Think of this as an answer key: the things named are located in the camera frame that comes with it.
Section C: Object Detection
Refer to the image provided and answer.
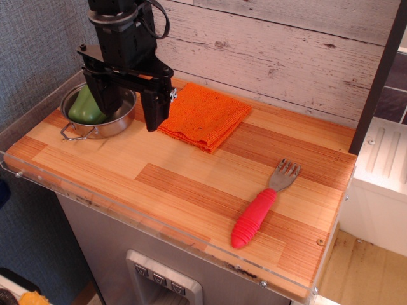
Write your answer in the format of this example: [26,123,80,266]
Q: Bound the yellow object bottom left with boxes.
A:
[18,292,50,305]

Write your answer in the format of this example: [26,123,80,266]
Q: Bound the clear acrylic edge guard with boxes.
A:
[0,150,319,299]

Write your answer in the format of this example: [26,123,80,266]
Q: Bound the grey toy fridge cabinet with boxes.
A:
[58,195,291,304]

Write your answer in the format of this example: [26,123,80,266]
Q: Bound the red handled metal fork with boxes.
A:
[231,159,301,248]

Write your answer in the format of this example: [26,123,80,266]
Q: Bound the white toy sink unit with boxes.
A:
[336,46,407,258]

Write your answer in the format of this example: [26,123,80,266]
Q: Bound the dark right shelf post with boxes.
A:
[348,0,406,155]

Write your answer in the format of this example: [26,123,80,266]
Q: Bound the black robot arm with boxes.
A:
[77,0,176,132]

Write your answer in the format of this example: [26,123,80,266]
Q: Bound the green toy bell pepper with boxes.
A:
[68,85,107,125]

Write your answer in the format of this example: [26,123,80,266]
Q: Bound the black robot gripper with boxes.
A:
[77,18,174,132]

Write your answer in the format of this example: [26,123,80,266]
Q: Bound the small steel pot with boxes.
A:
[60,83,137,141]

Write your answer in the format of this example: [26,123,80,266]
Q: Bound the folded orange cloth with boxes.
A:
[159,83,252,153]

